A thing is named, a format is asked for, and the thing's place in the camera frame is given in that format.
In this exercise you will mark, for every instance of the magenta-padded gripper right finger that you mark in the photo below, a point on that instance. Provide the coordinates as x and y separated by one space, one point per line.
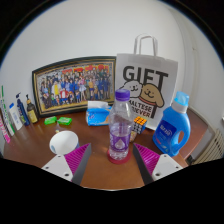
163 166

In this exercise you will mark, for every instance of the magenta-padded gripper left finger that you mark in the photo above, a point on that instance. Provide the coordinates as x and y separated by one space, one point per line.
61 166

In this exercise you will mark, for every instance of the clear purple-capped water bottle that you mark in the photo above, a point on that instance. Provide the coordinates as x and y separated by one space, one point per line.
120 133

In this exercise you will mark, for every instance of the white blue paper cup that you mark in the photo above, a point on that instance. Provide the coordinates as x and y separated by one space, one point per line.
63 143

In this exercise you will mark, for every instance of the blue detergent bottle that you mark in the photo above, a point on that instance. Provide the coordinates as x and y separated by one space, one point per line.
171 133

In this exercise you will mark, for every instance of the round red coaster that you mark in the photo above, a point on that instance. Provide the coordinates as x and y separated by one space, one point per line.
115 161

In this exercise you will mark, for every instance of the white radiator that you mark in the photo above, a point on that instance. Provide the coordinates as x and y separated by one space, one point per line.
210 148

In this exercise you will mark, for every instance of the dark yellow-labelled pump bottle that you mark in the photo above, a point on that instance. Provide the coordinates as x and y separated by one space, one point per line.
32 115

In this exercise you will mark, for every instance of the blue tissue pack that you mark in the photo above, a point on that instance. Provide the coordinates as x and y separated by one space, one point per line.
97 116

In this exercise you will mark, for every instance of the dark blue pump bottle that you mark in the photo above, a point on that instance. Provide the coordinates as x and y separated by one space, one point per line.
22 113

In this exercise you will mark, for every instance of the white blue-capped lotion bottle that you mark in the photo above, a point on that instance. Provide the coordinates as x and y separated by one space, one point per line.
15 118

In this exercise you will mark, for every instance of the framed group picture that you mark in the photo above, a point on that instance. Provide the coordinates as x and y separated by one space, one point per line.
73 86

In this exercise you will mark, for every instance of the white paper gift bag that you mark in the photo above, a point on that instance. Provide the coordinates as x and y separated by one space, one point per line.
146 73

